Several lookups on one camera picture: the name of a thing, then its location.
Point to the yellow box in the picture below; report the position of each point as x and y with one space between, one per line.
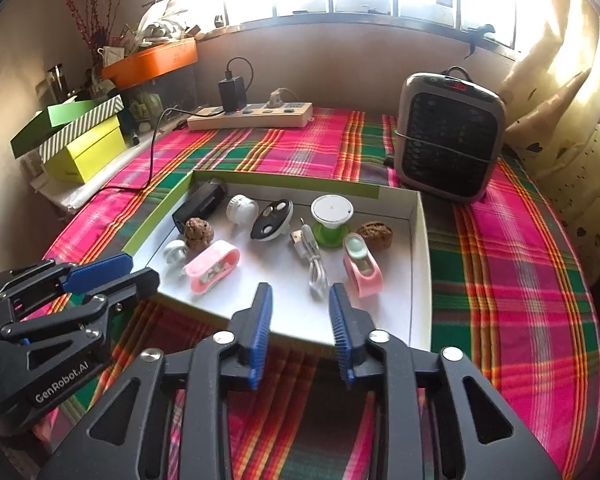
84 157

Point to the white mushroom knob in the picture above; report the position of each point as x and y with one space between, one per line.
175 255

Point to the orange tray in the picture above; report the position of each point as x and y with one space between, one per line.
151 63

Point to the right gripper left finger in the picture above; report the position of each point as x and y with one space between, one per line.
127 433

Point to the white foam board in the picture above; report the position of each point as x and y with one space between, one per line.
69 196

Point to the small brown walnut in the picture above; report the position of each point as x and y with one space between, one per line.
376 235

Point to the long pink clip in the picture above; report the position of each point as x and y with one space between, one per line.
211 266

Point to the short pink clip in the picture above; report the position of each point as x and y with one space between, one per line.
361 267

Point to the black charger adapter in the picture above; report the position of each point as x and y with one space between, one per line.
233 94

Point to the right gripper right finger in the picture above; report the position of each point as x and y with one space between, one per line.
475 433

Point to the black rectangular device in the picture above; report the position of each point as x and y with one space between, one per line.
201 203

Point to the striped green box lid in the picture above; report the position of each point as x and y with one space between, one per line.
49 131

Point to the green white spool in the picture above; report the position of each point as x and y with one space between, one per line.
331 213

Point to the red branch decoration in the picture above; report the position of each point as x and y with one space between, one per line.
95 5

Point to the black round button device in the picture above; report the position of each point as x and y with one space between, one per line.
273 221

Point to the grey black space heater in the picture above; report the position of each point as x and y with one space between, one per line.
448 135

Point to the green white cardboard tray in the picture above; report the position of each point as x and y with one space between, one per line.
403 307

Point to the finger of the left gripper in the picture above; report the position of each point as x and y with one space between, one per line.
122 293
48 279

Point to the large brown walnut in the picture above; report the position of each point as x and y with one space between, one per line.
198 234

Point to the plaid pink green tablecloth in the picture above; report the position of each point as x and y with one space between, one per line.
507 288

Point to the small white jar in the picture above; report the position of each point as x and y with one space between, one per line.
242 211

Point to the beige power strip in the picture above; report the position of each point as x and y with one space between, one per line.
290 115

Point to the cream heart curtain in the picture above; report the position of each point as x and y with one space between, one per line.
552 98

